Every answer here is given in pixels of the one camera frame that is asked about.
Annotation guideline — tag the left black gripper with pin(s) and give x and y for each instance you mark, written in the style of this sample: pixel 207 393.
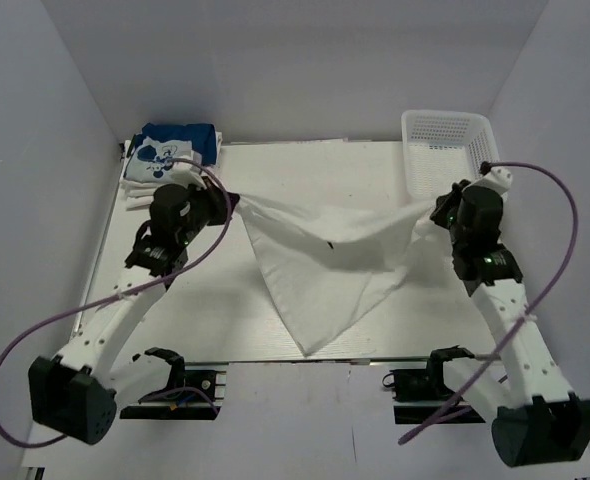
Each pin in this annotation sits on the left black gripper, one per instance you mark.
pixel 216 197

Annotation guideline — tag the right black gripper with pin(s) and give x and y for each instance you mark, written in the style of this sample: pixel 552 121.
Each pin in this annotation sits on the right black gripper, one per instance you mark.
pixel 439 214

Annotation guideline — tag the blue white t shirt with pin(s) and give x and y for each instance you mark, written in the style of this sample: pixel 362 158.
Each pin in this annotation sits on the blue white t shirt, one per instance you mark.
pixel 150 152

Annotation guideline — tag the white t shirt robot print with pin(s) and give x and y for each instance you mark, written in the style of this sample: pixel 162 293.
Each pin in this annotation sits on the white t shirt robot print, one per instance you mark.
pixel 326 267

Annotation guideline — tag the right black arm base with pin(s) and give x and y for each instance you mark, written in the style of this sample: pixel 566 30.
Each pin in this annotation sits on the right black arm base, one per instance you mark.
pixel 419 392

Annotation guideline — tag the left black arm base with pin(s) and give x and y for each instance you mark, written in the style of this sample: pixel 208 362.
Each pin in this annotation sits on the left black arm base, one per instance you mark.
pixel 159 385

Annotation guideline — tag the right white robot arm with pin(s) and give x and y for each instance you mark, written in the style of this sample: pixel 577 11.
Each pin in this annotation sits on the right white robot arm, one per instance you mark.
pixel 535 417

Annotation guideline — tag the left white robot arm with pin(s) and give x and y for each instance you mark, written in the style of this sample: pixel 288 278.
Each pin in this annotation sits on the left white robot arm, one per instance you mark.
pixel 79 391

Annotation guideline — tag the folded white t shirt stack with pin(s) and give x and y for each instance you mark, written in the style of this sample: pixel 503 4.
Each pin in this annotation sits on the folded white t shirt stack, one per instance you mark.
pixel 140 194

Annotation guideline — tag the white plastic basket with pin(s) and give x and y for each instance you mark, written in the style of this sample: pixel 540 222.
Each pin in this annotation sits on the white plastic basket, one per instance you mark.
pixel 443 147

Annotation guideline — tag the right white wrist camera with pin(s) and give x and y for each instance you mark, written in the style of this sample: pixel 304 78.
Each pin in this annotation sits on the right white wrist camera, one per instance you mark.
pixel 498 179

